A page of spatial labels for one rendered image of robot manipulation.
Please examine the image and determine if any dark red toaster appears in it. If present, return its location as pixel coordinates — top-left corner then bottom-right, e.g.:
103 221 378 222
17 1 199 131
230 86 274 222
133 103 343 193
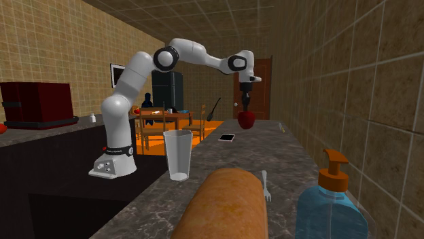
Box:
0 81 80 130

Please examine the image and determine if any dark blue figure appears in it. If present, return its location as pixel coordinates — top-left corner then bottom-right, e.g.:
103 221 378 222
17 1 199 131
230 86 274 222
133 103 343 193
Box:
141 92 154 126

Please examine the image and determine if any wooden chair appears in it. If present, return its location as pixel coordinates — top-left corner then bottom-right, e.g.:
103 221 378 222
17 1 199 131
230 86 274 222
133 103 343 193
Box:
138 101 167 155
181 104 207 142

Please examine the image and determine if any red apple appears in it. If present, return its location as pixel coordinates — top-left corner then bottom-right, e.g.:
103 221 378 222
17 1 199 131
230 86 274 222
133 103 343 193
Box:
237 111 256 130

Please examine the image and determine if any white drinking cup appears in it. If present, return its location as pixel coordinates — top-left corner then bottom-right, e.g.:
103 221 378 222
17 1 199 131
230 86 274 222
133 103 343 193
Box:
162 129 194 182

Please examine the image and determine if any black robot stand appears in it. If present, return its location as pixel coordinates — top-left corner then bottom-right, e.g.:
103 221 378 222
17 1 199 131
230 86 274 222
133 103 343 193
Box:
0 119 171 239

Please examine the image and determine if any white framed wall picture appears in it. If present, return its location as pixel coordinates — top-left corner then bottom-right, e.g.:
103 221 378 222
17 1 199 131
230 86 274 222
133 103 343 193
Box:
109 62 126 89

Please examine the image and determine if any black refrigerator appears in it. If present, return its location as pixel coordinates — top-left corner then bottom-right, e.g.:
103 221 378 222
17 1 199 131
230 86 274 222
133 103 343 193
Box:
151 70 184 112

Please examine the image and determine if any blue soap dispenser orange pump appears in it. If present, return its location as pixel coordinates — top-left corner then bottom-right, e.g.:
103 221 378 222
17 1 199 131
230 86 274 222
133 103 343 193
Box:
294 148 370 239

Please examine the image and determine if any brown wooden door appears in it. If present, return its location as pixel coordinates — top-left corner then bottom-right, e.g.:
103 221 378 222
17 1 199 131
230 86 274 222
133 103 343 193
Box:
232 55 273 121

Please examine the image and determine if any black spatula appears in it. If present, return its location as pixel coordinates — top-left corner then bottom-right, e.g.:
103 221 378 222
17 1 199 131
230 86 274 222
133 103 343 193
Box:
206 96 222 122

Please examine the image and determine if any silver fork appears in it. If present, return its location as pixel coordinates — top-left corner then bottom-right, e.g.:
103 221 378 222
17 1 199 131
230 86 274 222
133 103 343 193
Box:
261 170 272 203

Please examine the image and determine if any brown bread loaf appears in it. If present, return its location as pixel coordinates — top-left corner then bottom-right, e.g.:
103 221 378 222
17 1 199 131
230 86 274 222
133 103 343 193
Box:
170 167 270 239

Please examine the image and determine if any wooden dining table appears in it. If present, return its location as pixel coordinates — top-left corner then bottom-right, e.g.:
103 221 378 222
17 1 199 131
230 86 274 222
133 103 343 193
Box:
129 105 195 132

